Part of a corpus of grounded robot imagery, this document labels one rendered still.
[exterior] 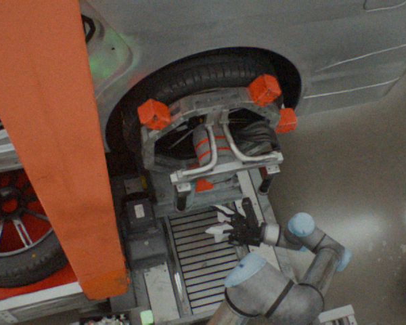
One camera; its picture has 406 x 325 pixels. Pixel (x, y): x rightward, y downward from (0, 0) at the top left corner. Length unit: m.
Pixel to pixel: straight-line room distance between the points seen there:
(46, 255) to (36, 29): 1.64
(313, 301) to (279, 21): 0.87
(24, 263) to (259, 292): 1.22
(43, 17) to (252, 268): 0.85
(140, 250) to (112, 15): 1.17
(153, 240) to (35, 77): 1.63
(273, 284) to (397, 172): 2.03
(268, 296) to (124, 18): 0.85
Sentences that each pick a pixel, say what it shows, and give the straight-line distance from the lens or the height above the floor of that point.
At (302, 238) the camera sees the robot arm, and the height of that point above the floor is 1.11.
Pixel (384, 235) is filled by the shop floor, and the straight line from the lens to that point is 3.11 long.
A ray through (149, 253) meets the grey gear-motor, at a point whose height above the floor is 0.40.
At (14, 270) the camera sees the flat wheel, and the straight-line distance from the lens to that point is 2.34.
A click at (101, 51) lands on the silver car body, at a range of 1.70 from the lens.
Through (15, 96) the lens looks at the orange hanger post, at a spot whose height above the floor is 1.96.
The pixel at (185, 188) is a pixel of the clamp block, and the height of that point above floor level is 0.95.
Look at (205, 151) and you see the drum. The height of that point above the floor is 0.90.
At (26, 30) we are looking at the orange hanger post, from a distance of 0.78.
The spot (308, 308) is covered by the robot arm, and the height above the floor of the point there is 1.37.
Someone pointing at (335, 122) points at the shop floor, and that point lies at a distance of 3.33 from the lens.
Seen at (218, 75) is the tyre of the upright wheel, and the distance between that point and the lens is 1.89.
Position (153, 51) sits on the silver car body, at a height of 1.35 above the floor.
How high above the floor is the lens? 2.69
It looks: 63 degrees down
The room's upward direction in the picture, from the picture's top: 11 degrees clockwise
